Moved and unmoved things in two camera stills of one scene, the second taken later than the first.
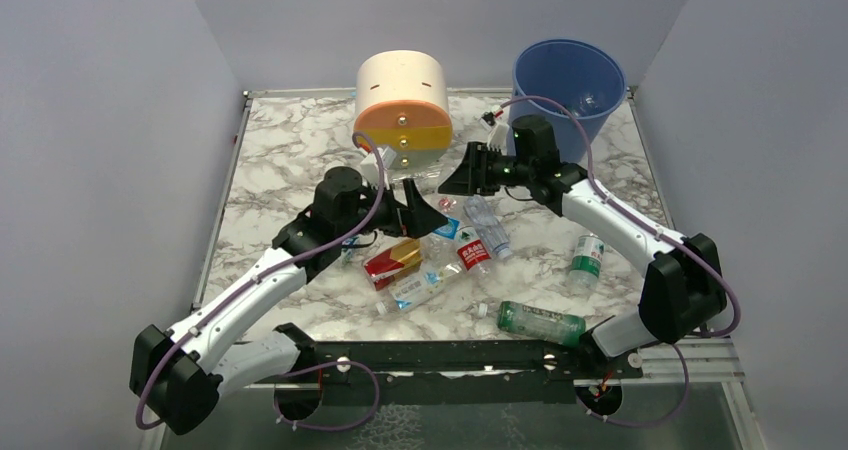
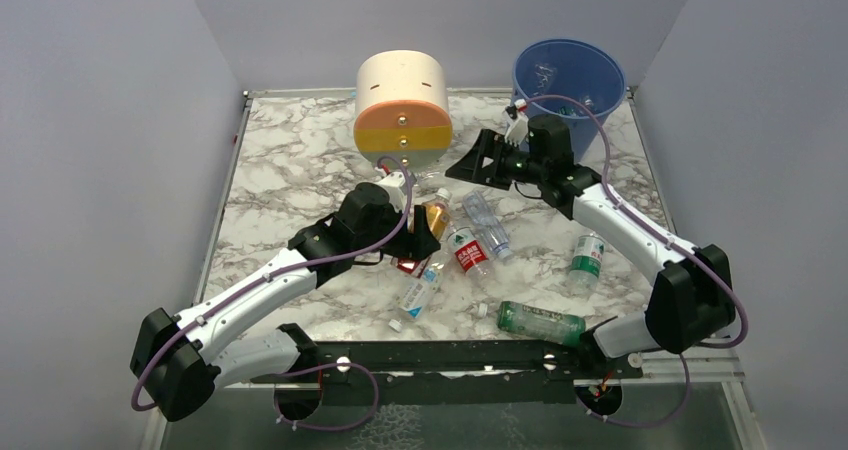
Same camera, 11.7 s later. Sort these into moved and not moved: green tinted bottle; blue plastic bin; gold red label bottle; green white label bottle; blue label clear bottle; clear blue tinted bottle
Moved: blue label clear bottle; gold red label bottle
Not moved: clear blue tinted bottle; green white label bottle; blue plastic bin; green tinted bottle
